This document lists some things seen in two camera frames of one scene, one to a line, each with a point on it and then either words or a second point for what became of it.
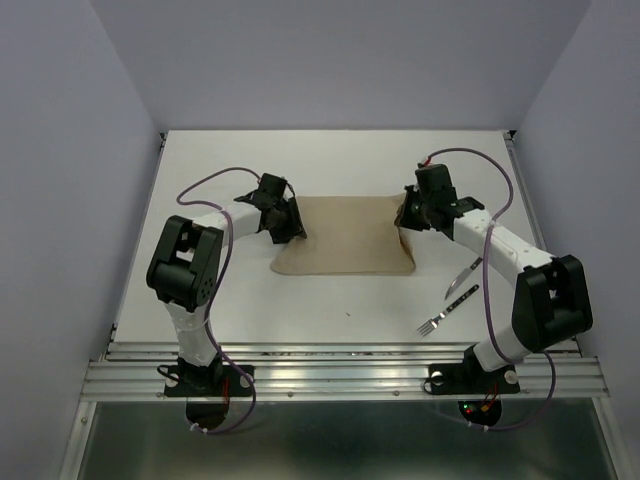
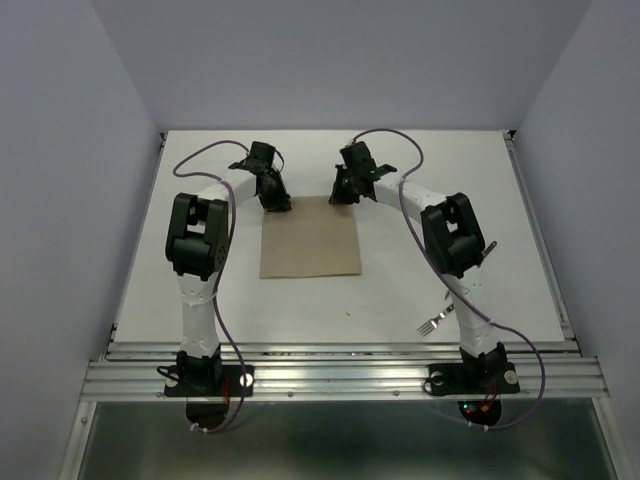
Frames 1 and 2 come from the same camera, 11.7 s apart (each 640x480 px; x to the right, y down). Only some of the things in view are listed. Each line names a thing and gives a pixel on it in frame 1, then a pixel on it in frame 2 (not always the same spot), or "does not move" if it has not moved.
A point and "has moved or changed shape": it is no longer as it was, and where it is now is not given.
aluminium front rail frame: x=334 y=371 does not move
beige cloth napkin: x=347 y=235 has moved or changed shape
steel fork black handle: x=433 y=322 does not move
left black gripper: x=294 y=227 -> x=281 y=199
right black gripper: x=403 y=218 -> x=338 y=195
